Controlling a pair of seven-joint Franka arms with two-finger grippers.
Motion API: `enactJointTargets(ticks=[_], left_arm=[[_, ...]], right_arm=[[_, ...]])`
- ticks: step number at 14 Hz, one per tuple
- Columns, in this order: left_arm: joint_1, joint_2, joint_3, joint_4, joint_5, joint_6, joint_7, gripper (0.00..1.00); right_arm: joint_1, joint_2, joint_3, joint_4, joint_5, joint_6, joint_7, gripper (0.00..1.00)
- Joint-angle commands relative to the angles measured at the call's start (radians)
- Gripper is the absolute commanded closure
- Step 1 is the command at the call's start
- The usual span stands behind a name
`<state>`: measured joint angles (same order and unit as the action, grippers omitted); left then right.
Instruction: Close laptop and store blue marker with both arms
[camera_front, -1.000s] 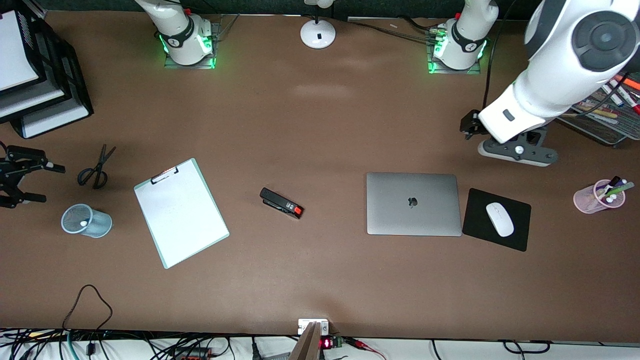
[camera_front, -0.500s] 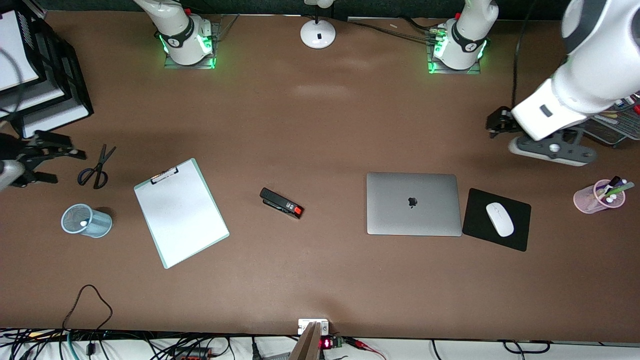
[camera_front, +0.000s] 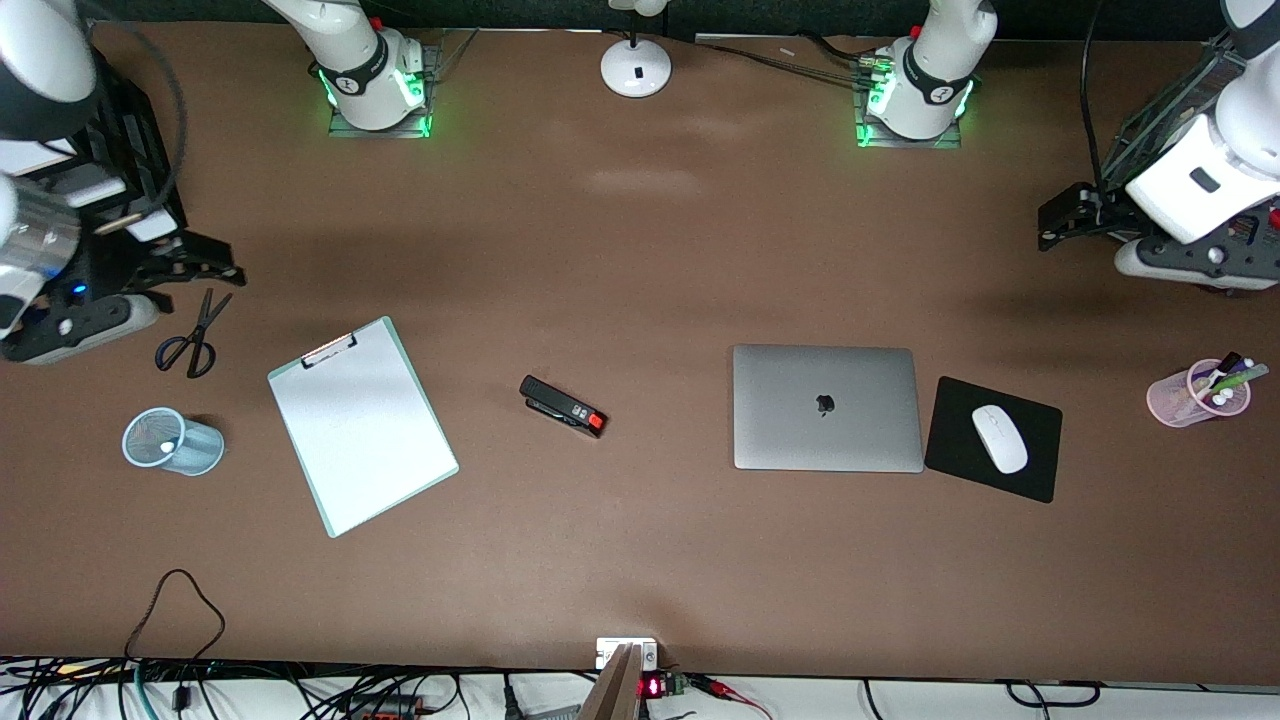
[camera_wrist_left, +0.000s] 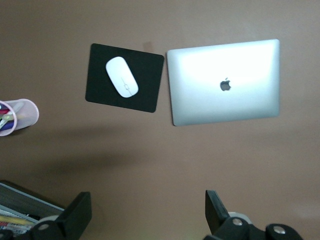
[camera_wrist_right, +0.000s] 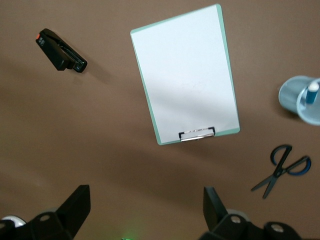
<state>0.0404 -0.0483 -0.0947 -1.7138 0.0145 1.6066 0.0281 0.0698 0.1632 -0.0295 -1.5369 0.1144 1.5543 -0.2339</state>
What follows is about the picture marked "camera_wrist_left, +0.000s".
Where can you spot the pink mesh pen cup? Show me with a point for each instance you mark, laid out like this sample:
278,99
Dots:
28,112

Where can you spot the green highlighter marker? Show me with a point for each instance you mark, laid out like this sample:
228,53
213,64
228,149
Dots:
7,116

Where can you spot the yellow marker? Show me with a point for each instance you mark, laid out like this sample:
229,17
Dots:
12,221

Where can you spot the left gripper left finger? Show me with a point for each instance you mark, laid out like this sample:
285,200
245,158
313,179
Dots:
75,215

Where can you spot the purple marker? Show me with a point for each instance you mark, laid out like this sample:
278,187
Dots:
8,125

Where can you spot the silver laptop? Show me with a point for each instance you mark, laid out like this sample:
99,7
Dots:
200,100

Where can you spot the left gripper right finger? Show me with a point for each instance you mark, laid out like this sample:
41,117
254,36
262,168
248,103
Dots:
217,215

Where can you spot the magenta marker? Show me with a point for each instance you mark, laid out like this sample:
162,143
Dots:
3,111

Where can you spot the black mouse pad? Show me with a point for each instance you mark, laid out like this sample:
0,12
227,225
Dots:
150,95

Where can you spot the black metal mesh organizer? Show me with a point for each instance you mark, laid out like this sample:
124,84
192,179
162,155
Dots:
25,200

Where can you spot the white computer mouse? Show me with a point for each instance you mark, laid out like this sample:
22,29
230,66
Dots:
120,75

